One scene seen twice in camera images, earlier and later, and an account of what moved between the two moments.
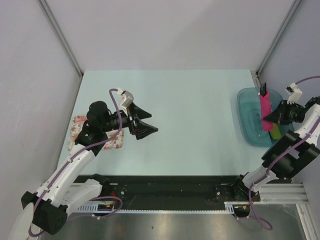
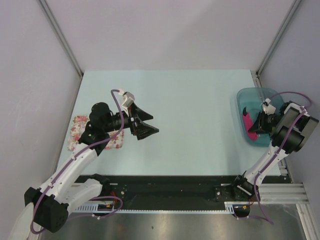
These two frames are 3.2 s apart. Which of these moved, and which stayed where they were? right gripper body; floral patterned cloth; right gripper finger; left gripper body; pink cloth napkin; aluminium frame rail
Moved: pink cloth napkin; right gripper body; right gripper finger
Stayed: floral patterned cloth; aluminium frame rail; left gripper body
